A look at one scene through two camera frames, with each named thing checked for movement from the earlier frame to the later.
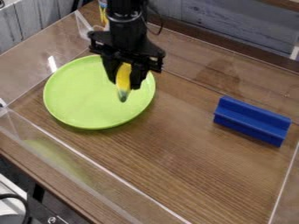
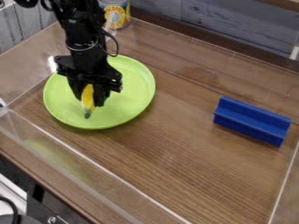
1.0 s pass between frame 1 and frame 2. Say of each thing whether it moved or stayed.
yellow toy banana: moved
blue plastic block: stayed
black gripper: moved
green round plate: stayed
